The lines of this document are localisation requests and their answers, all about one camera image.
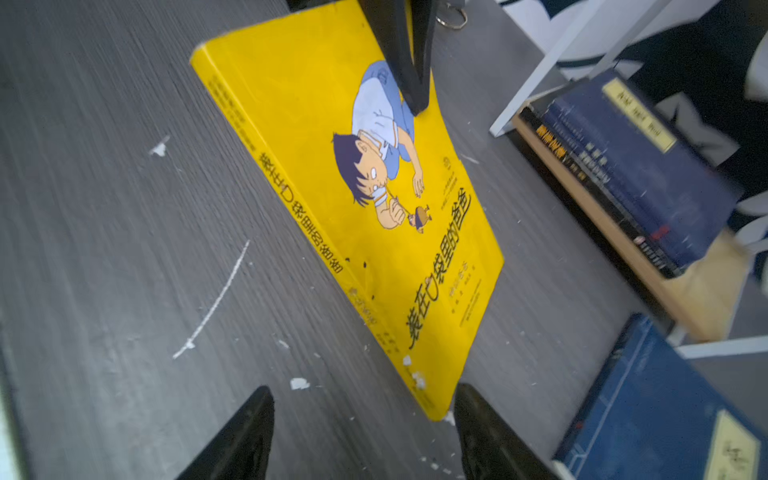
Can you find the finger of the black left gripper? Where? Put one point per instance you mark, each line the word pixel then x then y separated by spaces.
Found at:
pixel 404 31

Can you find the navy book yellow label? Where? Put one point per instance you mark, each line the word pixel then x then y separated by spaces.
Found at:
pixel 600 180

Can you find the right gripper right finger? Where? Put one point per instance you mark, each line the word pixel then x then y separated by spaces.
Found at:
pixel 490 448

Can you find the navy book vertical label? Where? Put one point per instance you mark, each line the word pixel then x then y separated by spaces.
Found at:
pixel 650 415

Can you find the white wooden book shelf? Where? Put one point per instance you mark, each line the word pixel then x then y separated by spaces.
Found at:
pixel 703 66

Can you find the light blue alarm clock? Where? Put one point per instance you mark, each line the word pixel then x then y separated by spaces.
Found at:
pixel 451 14

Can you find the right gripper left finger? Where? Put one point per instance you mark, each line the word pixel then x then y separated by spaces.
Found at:
pixel 240 450

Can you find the black Murphy law book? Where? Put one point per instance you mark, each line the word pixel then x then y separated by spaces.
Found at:
pixel 594 192

